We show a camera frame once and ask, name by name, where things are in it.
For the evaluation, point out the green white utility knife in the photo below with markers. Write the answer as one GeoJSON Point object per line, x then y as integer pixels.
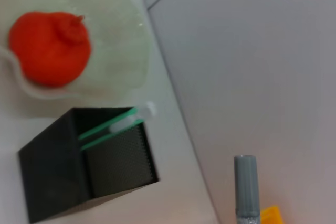
{"type": "Point", "coordinates": [120, 124]}

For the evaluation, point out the grey glitter pen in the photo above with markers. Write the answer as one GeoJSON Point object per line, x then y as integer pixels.
{"type": "Point", "coordinates": [246, 182]}

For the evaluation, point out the red orange fruit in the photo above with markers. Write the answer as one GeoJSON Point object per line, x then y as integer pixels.
{"type": "Point", "coordinates": [47, 51]}

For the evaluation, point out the translucent green fruit plate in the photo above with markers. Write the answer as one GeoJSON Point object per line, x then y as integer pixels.
{"type": "Point", "coordinates": [118, 51]}

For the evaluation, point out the black mesh pen holder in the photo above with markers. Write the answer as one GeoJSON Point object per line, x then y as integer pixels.
{"type": "Point", "coordinates": [52, 176]}

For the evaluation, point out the yellow plastic bin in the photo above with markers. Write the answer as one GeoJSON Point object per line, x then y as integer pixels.
{"type": "Point", "coordinates": [273, 216]}

